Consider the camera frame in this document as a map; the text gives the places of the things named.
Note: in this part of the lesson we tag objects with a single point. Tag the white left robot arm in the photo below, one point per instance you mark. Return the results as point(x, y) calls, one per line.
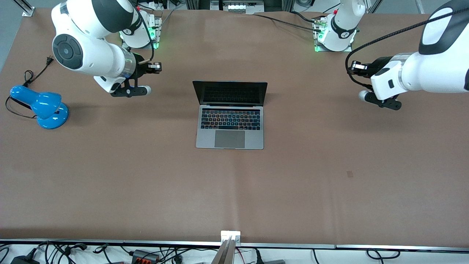
point(432, 69)

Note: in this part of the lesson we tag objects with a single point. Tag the silver laptop with black keyboard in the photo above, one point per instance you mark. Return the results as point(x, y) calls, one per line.
point(229, 139)

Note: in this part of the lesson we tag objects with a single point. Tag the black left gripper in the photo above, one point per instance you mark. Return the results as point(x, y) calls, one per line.
point(376, 65)

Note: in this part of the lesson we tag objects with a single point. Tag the black box with orange connectors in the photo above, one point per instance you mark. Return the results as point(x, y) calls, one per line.
point(144, 255)

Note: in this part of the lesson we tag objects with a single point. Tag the black power adapter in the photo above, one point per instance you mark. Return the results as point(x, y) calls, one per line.
point(23, 261)

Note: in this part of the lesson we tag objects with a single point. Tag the blue desk lamp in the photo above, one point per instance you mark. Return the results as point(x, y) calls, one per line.
point(44, 104)

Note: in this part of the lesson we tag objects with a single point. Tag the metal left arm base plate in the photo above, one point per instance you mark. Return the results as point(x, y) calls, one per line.
point(349, 48)

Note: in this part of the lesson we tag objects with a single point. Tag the grey power strip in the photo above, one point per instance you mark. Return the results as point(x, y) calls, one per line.
point(236, 7)

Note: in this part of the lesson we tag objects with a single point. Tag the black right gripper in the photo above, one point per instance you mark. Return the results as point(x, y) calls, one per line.
point(140, 68)

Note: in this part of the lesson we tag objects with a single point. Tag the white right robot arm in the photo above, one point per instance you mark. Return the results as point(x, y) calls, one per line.
point(91, 51)

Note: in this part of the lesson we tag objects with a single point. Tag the aluminium camera mount profile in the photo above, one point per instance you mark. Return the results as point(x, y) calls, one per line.
point(227, 253)

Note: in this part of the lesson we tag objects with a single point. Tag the metal table edge rail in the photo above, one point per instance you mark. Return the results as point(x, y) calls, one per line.
point(366, 246)

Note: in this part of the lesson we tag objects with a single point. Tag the grey box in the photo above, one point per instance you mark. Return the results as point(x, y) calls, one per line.
point(274, 262)

